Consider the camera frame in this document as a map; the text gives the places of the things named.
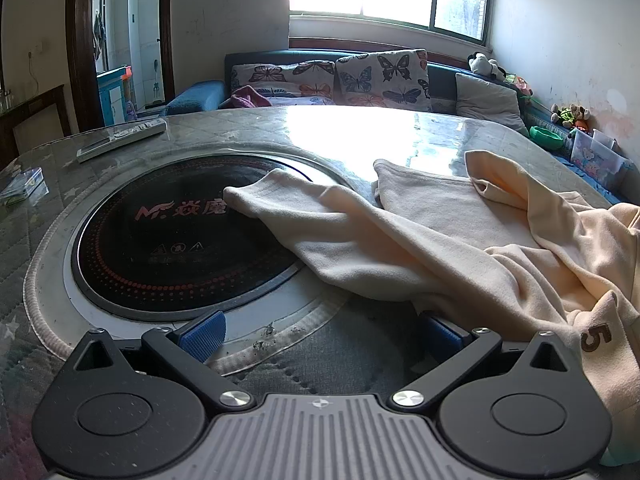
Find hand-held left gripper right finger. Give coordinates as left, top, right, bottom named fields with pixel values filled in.
left=390, top=311, right=568, bottom=409

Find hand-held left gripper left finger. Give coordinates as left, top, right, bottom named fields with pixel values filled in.
left=62, top=310, right=256, bottom=409

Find cream sweatshirt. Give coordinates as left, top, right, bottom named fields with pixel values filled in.
left=222, top=150, right=640, bottom=466

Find black round induction cooktop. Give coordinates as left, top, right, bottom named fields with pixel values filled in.
left=71, top=155, right=347, bottom=322

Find quilted grey table cover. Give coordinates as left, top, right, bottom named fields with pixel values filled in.
left=0, top=105, right=615, bottom=480

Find grey remote control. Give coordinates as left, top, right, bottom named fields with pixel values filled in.
left=76, top=119, right=168, bottom=163

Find clear storage box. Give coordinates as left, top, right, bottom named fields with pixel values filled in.
left=570, top=129, right=633, bottom=189

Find grey pillow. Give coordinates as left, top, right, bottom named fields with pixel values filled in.
left=455, top=72, right=530, bottom=137

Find pink cloth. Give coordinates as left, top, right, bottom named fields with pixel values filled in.
left=220, top=85, right=273, bottom=110

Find small plush toys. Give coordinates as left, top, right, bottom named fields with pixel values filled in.
left=550, top=104, right=592, bottom=134

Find blue sofa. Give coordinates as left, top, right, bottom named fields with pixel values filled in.
left=165, top=49, right=640, bottom=208

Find blue cabinet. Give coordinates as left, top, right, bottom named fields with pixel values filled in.
left=97, top=65, right=134, bottom=126

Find butterfly print pillow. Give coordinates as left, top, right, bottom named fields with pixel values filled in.
left=252, top=85, right=337, bottom=107
left=335, top=49, right=432, bottom=113
left=230, top=60, right=337, bottom=92

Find green and orange plush toy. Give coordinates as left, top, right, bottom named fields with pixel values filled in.
left=504, top=72, right=534, bottom=98

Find panda plush toy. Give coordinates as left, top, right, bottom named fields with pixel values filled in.
left=467, top=52, right=508, bottom=81

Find wooden sideboard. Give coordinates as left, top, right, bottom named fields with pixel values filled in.
left=0, top=85, right=71, bottom=159

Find hanging cloth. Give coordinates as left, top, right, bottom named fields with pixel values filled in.
left=92, top=10, right=107, bottom=61

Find dark wooden door frame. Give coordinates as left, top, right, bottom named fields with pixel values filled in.
left=65, top=0, right=176, bottom=133

